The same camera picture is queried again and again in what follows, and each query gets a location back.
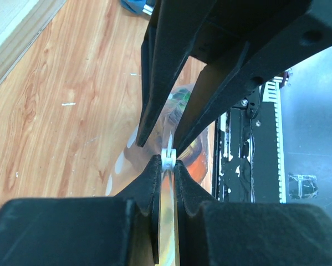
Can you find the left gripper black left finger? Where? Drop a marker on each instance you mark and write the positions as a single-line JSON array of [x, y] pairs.
[[119, 230]]

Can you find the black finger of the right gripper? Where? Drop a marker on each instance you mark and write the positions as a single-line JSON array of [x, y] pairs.
[[219, 87], [168, 42]]

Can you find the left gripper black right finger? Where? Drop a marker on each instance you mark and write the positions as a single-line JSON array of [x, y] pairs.
[[211, 232]]

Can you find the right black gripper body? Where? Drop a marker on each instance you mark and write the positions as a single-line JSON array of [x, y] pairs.
[[218, 30]]

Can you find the clear zip top bag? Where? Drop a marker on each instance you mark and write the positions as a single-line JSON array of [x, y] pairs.
[[133, 159]]

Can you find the blue crumpled cloth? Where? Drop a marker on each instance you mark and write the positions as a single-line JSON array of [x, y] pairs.
[[139, 7]]

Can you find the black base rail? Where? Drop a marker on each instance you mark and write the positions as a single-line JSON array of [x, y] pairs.
[[248, 164]]

